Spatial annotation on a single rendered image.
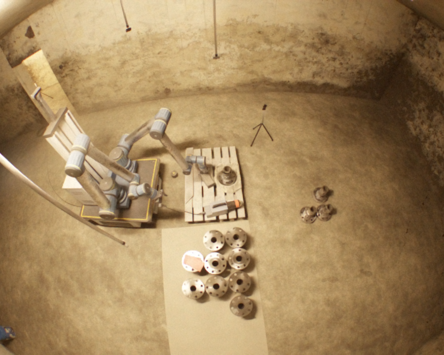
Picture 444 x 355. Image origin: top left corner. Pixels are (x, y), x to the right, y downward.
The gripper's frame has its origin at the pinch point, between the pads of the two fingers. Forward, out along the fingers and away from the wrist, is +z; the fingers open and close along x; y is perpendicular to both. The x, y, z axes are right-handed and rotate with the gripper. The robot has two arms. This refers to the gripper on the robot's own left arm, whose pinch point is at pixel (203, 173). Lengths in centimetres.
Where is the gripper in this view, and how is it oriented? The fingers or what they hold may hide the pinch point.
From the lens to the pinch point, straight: 288.5
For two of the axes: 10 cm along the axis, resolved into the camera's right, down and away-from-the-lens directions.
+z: 0.2, 5.1, 8.6
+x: -8.7, 4.3, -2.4
